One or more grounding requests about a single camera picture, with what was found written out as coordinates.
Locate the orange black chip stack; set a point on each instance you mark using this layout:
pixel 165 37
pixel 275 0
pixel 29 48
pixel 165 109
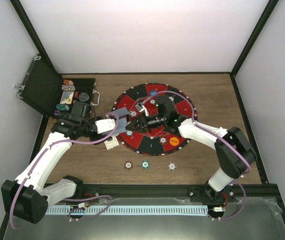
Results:
pixel 128 165

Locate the blue green chip stack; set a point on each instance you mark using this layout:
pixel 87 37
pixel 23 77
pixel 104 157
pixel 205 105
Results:
pixel 145 164

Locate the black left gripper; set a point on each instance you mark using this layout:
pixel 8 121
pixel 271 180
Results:
pixel 92 138

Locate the purple white chip stack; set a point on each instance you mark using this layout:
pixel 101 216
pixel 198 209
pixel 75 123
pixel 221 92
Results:
pixel 172 166

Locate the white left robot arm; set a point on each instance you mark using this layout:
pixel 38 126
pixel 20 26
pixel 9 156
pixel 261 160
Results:
pixel 27 197

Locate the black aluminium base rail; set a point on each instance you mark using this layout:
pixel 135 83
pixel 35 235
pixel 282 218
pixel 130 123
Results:
pixel 195 192

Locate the dealt blue card seat four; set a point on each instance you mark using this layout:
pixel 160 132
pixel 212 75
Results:
pixel 121 112

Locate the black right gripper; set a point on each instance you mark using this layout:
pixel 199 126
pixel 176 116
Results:
pixel 141 120

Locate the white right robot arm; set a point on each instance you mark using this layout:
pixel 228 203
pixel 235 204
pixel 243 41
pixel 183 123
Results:
pixel 234 152

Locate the round dealer button in case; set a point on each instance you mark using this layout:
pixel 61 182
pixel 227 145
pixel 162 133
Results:
pixel 83 97

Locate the black poker chip case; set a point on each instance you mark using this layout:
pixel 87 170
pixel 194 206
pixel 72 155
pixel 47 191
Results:
pixel 41 88

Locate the light blue slotted cable duct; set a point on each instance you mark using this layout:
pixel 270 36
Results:
pixel 132 210

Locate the orange big blind button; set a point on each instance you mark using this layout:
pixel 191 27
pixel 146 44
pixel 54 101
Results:
pixel 174 141

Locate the green chips inside case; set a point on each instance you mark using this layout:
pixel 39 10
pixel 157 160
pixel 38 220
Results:
pixel 60 110

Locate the card pack inside case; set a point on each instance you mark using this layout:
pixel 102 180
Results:
pixel 66 97

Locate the blue green chips seat two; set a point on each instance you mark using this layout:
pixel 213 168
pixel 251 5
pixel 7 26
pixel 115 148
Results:
pixel 129 133

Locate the purple white chips seat four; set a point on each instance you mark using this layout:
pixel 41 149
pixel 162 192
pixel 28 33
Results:
pixel 133 114

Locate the blue small blind button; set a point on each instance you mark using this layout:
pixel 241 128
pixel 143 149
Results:
pixel 153 93

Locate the round red black poker mat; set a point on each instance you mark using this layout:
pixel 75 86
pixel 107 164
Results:
pixel 149 143

